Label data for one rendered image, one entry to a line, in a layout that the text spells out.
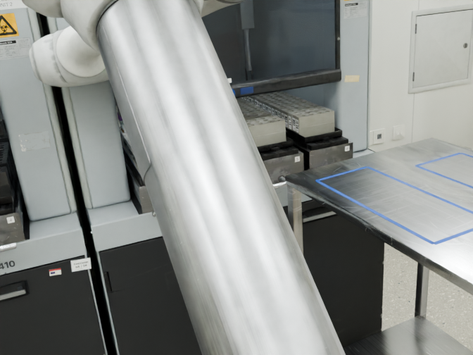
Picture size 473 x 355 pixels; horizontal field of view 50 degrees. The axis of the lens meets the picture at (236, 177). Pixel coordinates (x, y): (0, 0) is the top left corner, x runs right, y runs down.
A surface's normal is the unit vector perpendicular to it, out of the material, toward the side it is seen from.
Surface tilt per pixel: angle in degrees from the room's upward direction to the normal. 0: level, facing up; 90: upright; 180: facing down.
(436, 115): 90
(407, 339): 0
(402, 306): 0
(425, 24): 90
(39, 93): 90
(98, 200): 90
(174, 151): 57
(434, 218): 0
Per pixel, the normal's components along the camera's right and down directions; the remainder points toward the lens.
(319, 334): 0.60, -0.49
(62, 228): -0.07, -0.93
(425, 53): 0.36, 0.32
